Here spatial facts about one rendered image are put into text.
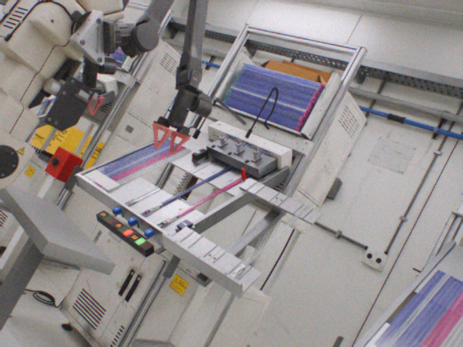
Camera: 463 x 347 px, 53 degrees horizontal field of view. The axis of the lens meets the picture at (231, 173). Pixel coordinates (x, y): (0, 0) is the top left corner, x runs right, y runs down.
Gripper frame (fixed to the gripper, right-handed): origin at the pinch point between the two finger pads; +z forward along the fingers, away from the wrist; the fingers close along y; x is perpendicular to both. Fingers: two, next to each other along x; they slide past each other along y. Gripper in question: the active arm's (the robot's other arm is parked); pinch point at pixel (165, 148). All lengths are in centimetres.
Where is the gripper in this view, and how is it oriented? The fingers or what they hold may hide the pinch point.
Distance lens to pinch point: 153.8
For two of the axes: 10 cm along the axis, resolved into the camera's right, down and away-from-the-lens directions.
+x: -8.4, -3.5, 4.0
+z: -3.7, 9.3, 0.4
